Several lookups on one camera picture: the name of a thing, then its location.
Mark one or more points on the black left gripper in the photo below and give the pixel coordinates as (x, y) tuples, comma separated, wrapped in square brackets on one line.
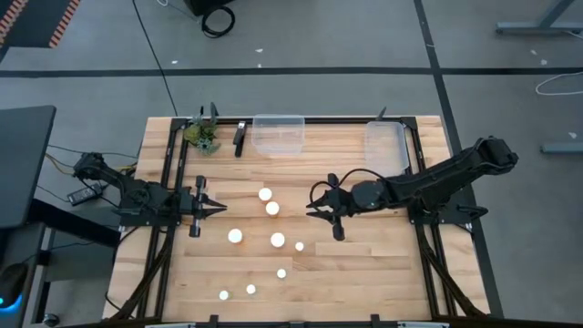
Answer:
[(199, 207)]

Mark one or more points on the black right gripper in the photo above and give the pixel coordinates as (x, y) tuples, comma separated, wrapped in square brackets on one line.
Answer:
[(344, 202)]

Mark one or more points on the large white ball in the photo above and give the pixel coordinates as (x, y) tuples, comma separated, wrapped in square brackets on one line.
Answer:
[(265, 194), (235, 235)]

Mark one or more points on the small orange pill bottle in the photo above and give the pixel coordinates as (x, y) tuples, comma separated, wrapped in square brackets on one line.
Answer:
[(299, 246), (251, 289)]

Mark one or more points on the large white ball top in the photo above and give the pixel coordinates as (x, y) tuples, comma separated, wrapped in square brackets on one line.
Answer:
[(265, 194)]

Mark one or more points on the small white ball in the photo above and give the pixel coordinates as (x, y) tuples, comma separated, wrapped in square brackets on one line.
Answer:
[(223, 295), (281, 273)]

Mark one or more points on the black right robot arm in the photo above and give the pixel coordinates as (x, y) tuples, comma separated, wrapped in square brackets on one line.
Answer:
[(432, 182)]

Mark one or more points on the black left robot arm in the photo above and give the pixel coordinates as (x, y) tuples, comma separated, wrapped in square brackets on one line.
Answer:
[(136, 191)]

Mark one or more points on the clear square plastic bin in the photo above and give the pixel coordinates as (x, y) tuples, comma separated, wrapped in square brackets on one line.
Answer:
[(278, 136)]

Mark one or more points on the clear oblong plastic bin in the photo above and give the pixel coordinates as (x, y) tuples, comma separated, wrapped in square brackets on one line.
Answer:
[(385, 146)]

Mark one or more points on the green artificial succulent plant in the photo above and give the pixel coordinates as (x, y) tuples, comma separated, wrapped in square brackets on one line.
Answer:
[(202, 134)]

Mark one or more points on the black power adapter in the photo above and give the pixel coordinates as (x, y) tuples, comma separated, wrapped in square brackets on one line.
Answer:
[(84, 194)]

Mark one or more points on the black desk crossbar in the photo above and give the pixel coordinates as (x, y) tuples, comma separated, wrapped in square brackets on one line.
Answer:
[(73, 223)]

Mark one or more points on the black desk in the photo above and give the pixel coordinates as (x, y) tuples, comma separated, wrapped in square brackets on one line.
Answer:
[(23, 164)]

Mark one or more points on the black caster wheel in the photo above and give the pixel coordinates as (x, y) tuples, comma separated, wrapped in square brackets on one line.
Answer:
[(51, 320)]

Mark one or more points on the black computer mouse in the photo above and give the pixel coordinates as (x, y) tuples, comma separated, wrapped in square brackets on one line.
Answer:
[(11, 284)]

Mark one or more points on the grey table leg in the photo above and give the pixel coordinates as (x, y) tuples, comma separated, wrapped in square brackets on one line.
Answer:
[(562, 148)]

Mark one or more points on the black mat with orange stripes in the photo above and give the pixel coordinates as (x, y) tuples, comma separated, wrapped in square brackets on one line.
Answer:
[(36, 23)]

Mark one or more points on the black aluminium table frame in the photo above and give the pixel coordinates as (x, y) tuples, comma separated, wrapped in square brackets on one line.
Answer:
[(337, 120)]

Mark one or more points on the black frame upright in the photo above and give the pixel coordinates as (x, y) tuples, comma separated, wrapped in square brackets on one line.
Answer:
[(381, 114), (213, 111)]

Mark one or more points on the black frame bracket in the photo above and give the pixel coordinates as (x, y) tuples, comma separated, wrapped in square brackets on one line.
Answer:
[(213, 321), (375, 321)]

